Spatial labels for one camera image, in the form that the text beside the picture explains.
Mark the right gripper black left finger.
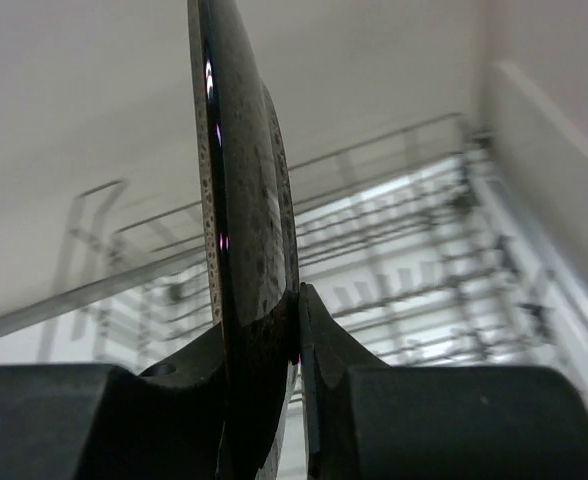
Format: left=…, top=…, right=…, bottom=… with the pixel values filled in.
left=0, top=326, right=225, bottom=479

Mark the brown glazed round plate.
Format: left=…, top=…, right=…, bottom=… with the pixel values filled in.
left=187, top=1, right=299, bottom=479

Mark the grey wire dish rack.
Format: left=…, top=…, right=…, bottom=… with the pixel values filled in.
left=0, top=114, right=588, bottom=374

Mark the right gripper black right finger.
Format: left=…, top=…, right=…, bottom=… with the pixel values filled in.
left=299, top=284, right=588, bottom=479

